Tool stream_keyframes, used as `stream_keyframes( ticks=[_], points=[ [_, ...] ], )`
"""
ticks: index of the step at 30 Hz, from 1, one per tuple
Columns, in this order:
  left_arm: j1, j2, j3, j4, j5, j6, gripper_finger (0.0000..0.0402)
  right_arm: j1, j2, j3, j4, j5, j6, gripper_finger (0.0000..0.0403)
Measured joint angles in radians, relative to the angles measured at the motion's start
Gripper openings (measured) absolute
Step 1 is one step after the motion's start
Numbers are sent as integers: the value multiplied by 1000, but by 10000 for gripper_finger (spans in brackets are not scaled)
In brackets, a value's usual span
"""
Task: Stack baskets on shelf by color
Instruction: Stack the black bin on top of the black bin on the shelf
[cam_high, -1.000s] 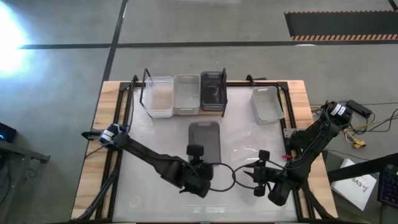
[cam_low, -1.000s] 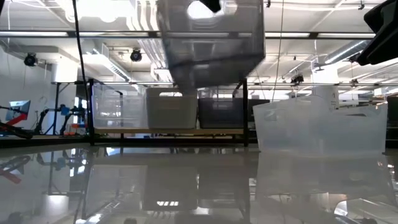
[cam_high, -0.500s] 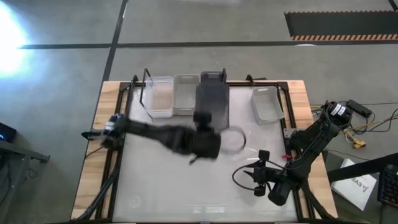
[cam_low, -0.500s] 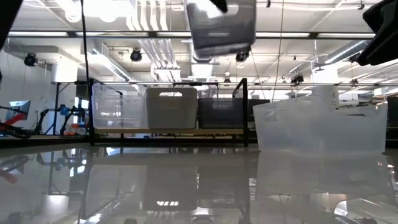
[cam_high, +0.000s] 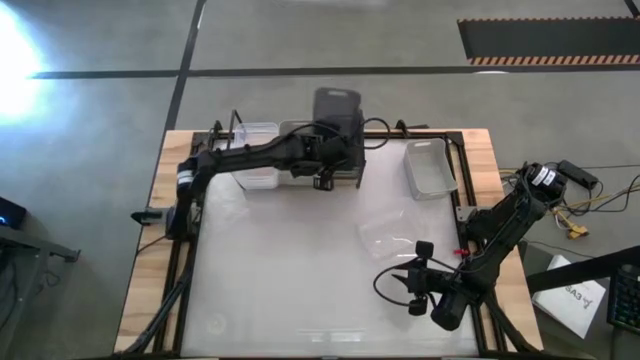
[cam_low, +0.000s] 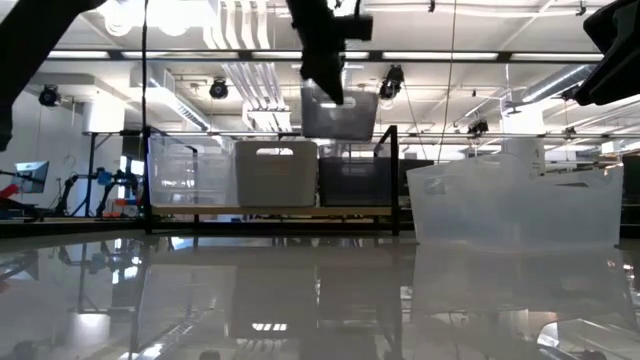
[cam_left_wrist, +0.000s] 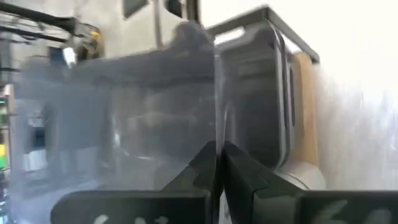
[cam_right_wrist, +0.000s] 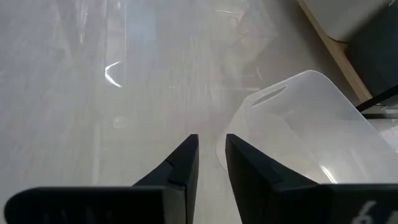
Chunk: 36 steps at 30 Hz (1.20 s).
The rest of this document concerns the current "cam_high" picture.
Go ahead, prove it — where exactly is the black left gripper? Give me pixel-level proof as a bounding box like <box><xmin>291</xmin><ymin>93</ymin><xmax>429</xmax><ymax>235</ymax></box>
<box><xmin>292</xmin><ymin>130</ymin><xmax>354</xmax><ymax>192</ymax></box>

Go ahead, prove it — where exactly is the black power adapter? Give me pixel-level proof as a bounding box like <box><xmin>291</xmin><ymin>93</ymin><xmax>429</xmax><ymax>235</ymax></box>
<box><xmin>558</xmin><ymin>159</ymin><xmax>600</xmax><ymax>190</ymax></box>

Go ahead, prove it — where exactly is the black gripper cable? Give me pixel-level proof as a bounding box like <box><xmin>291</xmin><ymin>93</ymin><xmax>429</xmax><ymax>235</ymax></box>
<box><xmin>372</xmin><ymin>262</ymin><xmax>419</xmax><ymax>307</ymax></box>
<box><xmin>349</xmin><ymin>117</ymin><xmax>392</xmax><ymax>151</ymax></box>

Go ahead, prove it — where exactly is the white printed paper sheet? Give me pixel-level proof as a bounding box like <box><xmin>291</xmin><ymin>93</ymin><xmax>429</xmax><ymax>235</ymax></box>
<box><xmin>531</xmin><ymin>254</ymin><xmax>607</xmax><ymax>340</ymax></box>

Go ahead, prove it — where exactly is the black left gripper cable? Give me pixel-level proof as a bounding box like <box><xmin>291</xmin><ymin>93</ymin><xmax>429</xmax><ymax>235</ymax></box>
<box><xmin>349</xmin><ymin>117</ymin><xmax>392</xmax><ymax>151</ymax></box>

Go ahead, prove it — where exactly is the yellow floor cable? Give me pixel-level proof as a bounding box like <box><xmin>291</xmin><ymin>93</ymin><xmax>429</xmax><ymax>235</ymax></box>
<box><xmin>498</xmin><ymin>168</ymin><xmax>640</xmax><ymax>210</ymax></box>

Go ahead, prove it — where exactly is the black device with blue light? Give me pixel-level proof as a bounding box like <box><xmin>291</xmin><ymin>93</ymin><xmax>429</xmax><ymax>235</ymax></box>
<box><xmin>0</xmin><ymin>196</ymin><xmax>28</xmax><ymax>230</ymax></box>

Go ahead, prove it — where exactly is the grey mounting bracket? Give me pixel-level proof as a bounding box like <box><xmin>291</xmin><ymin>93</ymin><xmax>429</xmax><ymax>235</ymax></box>
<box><xmin>454</xmin><ymin>205</ymin><xmax>481</xmax><ymax>224</ymax></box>

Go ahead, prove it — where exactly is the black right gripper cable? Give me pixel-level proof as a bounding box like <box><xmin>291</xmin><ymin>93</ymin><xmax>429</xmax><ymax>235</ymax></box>
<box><xmin>372</xmin><ymin>262</ymin><xmax>419</xmax><ymax>307</ymax></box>

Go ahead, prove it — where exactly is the black side bracket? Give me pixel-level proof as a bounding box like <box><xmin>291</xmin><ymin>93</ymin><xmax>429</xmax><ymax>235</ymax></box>
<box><xmin>130</xmin><ymin>209</ymin><xmax>166</xmax><ymax>226</ymax></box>

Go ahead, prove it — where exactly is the grey desk stand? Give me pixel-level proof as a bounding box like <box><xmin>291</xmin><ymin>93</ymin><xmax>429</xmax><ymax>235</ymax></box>
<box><xmin>0</xmin><ymin>224</ymin><xmax>81</xmax><ymax>360</ymax></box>

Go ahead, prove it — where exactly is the white glossy table sheet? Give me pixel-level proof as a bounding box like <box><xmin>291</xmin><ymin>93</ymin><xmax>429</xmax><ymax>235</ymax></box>
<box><xmin>180</xmin><ymin>137</ymin><xmax>480</xmax><ymax>358</ymax></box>

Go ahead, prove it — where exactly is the wooden shelf with black frame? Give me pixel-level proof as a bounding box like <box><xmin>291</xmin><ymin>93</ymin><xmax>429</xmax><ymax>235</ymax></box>
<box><xmin>227</xmin><ymin>108</ymin><xmax>369</xmax><ymax>191</ymax></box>

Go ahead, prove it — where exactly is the black metal beam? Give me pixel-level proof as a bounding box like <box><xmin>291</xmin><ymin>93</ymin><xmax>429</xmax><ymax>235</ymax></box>
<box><xmin>524</xmin><ymin>244</ymin><xmax>640</xmax><ymax>295</ymax></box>

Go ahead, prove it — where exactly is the black keyboard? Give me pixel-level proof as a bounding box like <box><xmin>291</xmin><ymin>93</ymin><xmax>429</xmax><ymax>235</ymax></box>
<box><xmin>606</xmin><ymin>263</ymin><xmax>640</xmax><ymax>336</ymax></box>

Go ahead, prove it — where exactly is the black aluminium table frame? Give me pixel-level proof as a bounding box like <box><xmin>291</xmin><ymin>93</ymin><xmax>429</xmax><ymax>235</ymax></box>
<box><xmin>113</xmin><ymin>119</ymin><xmax>544</xmax><ymax>360</ymax></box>

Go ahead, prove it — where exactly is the black hazard-striped floor mat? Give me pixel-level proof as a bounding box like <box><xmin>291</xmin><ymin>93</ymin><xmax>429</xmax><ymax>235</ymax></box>
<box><xmin>457</xmin><ymin>17</ymin><xmax>640</xmax><ymax>66</ymax></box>

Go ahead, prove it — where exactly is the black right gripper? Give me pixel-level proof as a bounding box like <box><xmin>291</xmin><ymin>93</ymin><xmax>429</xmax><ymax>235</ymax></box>
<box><xmin>391</xmin><ymin>240</ymin><xmax>454</xmax><ymax>317</ymax></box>

